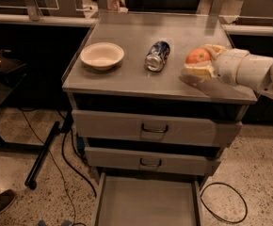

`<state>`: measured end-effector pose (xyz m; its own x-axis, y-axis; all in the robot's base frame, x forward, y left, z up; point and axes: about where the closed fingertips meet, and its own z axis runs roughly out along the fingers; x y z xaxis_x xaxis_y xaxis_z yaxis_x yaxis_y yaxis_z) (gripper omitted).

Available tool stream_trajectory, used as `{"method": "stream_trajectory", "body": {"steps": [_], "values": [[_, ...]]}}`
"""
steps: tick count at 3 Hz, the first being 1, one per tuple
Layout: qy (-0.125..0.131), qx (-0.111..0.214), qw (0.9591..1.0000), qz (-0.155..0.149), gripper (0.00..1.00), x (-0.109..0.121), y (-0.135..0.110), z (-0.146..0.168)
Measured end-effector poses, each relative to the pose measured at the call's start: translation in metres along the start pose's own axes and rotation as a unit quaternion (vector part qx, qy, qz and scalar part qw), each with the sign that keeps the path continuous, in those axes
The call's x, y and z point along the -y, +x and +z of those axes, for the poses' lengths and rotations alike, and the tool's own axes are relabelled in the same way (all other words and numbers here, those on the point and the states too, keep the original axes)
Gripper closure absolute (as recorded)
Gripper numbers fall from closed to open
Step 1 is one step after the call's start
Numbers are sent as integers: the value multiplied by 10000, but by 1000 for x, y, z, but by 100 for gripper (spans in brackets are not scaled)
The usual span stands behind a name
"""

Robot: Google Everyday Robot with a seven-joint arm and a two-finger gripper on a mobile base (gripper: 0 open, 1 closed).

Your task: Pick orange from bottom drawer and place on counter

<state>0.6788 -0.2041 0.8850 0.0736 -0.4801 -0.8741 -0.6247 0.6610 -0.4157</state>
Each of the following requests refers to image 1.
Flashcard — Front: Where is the orange fruit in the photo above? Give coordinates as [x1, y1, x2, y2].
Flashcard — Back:
[185, 48, 211, 64]

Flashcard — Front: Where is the grey metal drawer cabinet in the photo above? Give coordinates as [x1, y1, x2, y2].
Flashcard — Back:
[61, 11, 261, 226]

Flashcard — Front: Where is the grey drawer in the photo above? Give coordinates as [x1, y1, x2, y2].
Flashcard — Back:
[91, 171, 203, 226]
[85, 147, 220, 176]
[72, 110, 242, 147]

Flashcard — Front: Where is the blue silver soda can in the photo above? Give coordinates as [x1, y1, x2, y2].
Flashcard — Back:
[145, 40, 170, 73]

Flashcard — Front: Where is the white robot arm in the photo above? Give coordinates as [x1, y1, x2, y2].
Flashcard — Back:
[181, 44, 273, 100]

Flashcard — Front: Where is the grey top drawer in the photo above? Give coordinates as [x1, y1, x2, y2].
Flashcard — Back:
[72, 110, 242, 147]

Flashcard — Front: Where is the grey middle drawer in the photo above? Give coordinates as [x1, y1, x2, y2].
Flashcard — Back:
[85, 147, 220, 176]

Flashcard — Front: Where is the black stand leg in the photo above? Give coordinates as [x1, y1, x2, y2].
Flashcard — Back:
[24, 121, 59, 190]

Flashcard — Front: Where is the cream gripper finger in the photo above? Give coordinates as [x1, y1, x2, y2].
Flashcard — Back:
[185, 60, 216, 79]
[201, 44, 226, 60]

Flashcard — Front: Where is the black looped floor cable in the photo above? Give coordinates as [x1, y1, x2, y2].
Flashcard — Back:
[200, 182, 249, 224]

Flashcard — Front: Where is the grey bottom drawer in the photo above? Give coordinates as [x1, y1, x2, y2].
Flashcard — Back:
[91, 171, 203, 226]

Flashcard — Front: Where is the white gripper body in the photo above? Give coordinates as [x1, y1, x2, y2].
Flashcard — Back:
[213, 49, 249, 86]

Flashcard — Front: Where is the white paper bowl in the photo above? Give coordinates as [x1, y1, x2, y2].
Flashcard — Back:
[80, 42, 124, 71]

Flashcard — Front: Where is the black side table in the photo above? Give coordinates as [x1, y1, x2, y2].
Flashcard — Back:
[0, 49, 45, 153]

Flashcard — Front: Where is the black box with label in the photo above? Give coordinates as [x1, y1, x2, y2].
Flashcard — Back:
[0, 50, 26, 79]

